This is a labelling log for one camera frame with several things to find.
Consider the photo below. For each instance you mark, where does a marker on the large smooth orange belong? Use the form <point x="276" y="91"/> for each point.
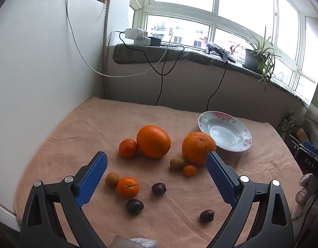
<point x="153" y="141"/>

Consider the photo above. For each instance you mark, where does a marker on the small black adapter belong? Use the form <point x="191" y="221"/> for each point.
<point x="224" y="57"/>

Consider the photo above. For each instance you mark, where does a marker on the tangerine with stem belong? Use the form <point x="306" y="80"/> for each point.
<point x="127" y="186"/>

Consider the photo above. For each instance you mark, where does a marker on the grey white cloth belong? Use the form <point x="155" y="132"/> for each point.
<point x="146" y="242"/>

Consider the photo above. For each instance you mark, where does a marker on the cardboard box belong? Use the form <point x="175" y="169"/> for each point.
<point x="302" y="133"/>

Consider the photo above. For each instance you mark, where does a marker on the large navel orange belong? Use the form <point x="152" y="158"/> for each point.
<point x="197" y="148"/>

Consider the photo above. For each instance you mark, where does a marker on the white power adapters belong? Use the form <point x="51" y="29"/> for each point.
<point x="134" y="34"/>

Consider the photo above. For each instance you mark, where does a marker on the white floral plate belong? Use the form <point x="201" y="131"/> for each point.
<point x="223" y="131"/>

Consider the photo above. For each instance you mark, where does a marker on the potted spider plant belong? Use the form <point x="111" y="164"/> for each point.
<point x="252" y="59"/>

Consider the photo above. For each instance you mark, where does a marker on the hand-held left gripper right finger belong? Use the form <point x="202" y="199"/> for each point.
<point x="221" y="179"/>

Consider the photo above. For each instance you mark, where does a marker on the black tablet stand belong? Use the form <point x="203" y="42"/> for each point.
<point x="213" y="47"/>

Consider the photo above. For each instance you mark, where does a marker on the small brown kiwi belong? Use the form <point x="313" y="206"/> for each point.
<point x="177" y="164"/>
<point x="112" y="179"/>

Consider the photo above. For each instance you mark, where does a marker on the black power brick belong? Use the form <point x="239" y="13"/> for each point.
<point x="155" y="41"/>

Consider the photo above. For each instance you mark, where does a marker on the person's right hand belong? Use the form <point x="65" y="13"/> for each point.
<point x="302" y="199"/>

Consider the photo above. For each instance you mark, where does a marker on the dark purple plum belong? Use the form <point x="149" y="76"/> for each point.
<point x="207" y="216"/>
<point x="134" y="207"/>
<point x="158" y="188"/>

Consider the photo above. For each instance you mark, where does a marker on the white lace cloth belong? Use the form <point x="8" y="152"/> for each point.
<point x="316" y="131"/>

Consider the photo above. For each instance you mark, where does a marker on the medium tangerine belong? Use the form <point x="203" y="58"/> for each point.
<point x="128" y="148"/>

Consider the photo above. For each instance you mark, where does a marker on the green snack packet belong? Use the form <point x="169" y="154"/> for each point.
<point x="288" y="123"/>

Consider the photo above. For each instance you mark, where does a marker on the white window frame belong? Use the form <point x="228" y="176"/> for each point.
<point x="174" y="13"/>

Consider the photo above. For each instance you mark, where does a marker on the peach towel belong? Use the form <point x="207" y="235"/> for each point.
<point x="71" y="139"/>

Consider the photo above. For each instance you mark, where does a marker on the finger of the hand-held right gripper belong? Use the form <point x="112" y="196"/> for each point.
<point x="311" y="147"/>

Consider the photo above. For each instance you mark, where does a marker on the white panel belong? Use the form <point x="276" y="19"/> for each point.
<point x="32" y="69"/>

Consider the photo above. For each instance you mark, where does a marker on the green windowsill cloth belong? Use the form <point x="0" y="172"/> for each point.
<point x="138" y="55"/>

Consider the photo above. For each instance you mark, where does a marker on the small tangerine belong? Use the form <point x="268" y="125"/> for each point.
<point x="189" y="170"/>

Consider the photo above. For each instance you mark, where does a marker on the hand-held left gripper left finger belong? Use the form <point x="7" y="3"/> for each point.
<point x="93" y="179"/>

